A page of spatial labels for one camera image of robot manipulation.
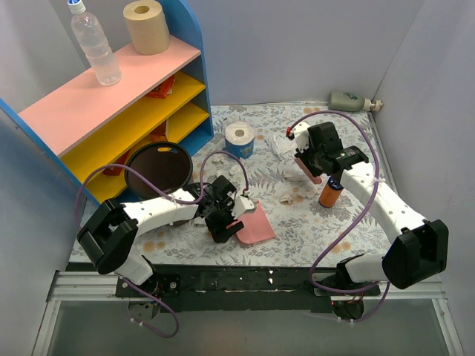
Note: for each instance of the pink hand brush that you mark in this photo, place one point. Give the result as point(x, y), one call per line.
point(315, 180)

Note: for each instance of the clear plastic water bottle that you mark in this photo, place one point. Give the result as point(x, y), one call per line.
point(94, 44)

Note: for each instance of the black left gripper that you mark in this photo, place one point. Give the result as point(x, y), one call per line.
point(219, 226)

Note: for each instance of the red packet on lower shelf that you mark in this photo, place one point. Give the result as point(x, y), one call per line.
point(115, 171)

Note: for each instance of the crumpled white paper scrap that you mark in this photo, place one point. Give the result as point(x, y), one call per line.
point(280, 146)

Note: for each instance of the small white paper scrap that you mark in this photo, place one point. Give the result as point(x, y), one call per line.
point(287, 199)

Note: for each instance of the grey green lotion bottle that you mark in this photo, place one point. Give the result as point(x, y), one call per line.
point(350, 102)

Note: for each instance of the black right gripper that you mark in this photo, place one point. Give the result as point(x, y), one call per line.
point(313, 163)

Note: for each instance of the brown trash bin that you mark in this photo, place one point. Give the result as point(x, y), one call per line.
point(158, 172)

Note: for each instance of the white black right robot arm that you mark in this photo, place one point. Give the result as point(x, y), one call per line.
point(418, 247)

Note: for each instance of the white paper scrap near bottle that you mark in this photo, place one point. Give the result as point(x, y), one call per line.
point(308, 193)

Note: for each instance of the colourful wooden shelf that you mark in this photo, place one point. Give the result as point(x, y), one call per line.
point(83, 125)

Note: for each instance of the orange bottle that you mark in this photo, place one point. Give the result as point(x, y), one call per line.
point(330, 194)

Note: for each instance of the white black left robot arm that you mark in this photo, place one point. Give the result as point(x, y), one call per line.
point(108, 235)

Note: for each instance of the brown paper roll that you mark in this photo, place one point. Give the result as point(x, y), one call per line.
point(147, 27)

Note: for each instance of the aluminium frame rail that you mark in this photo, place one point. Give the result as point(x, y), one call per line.
point(89, 314)

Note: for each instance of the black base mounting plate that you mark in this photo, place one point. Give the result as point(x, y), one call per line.
point(237, 288)

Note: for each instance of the orange snack packet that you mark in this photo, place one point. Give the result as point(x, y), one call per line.
point(163, 89)

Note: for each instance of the floral table mat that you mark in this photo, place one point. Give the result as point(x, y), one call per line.
point(305, 229)

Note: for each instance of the pink dustpan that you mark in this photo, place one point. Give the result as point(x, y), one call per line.
point(256, 227)

